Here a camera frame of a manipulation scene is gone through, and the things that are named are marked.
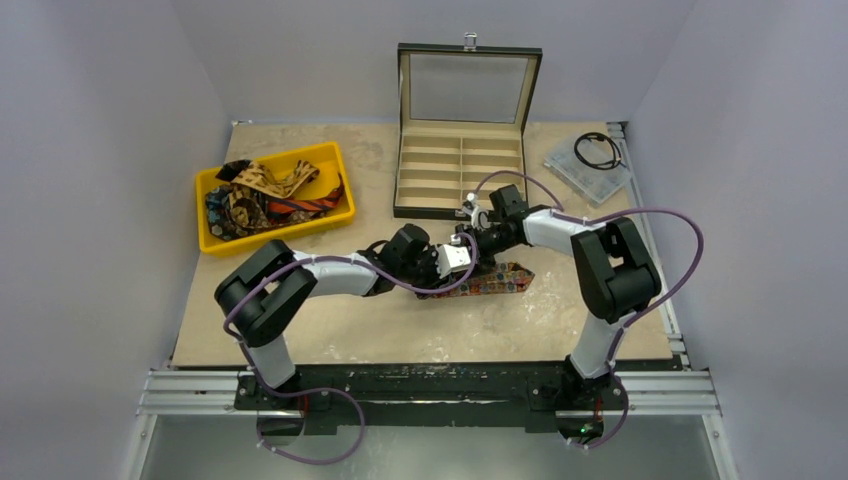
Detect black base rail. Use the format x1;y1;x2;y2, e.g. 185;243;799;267
234;360;630;443

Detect clear plastic box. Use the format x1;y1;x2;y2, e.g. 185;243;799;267
543;131;632;206

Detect colourful patterned tie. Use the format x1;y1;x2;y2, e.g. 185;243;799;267
416;262;535;300

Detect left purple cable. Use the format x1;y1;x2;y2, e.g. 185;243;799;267
221;231;480;467

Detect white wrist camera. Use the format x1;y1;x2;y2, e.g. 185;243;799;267
436;232;476;279
461;192;492;230

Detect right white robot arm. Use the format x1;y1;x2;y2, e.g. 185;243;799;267
463;185;662;407

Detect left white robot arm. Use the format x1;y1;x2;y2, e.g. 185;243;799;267
214;224;479;409

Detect orange black striped tie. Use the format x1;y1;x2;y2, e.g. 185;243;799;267
264;175;345;225

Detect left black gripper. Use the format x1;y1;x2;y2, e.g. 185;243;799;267
397;245;453;298

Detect dark blue patterned tie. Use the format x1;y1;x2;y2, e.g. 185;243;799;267
204;184;271;241

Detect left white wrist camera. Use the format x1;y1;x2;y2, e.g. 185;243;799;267
436;232;476;279

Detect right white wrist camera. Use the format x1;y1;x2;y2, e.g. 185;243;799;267
461;192;492;230

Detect black coiled cable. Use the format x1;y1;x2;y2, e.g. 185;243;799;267
573;131;624;172

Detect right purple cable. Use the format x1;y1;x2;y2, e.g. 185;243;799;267
471;170;706;453

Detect purple cable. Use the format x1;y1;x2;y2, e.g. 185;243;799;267
221;231;480;467
471;170;706;453

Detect black compartment display case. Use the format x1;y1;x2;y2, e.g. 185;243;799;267
392;32;543;220

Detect tan patterned tie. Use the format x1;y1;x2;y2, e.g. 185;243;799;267
220;159;319;200

